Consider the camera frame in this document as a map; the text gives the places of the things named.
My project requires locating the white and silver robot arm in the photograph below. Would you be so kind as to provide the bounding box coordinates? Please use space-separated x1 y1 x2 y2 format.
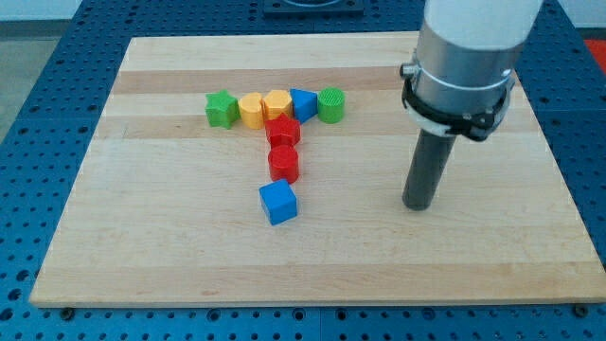
401 0 543 141

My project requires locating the blue cube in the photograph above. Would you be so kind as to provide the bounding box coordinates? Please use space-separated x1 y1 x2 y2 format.
258 179 298 225

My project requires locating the red cylinder block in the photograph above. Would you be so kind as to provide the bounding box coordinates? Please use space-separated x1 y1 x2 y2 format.
268 145 299 184

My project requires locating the red star block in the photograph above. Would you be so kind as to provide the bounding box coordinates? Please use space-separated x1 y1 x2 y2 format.
265 114 301 148

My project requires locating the blue triangle block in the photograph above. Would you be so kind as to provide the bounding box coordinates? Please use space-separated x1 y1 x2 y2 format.
290 88 318 124

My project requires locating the orange hexagon block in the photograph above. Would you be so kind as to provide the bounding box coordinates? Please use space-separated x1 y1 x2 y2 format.
262 90 294 120

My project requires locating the green cylinder block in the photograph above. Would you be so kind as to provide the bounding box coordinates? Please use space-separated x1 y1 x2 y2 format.
317 87 346 124

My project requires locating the yellow heart block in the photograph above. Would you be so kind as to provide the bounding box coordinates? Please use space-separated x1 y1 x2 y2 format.
238 92 264 130

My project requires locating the green star block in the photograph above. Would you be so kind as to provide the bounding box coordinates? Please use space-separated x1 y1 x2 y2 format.
205 90 240 129

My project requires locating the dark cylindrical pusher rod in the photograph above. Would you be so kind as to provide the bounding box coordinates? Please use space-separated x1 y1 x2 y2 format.
401 130 455 211

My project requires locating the wooden board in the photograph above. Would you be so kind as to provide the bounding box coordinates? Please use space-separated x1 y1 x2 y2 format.
30 32 605 308

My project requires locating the black cable clamp ring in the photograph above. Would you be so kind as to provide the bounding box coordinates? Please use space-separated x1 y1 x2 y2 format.
400 60 516 143

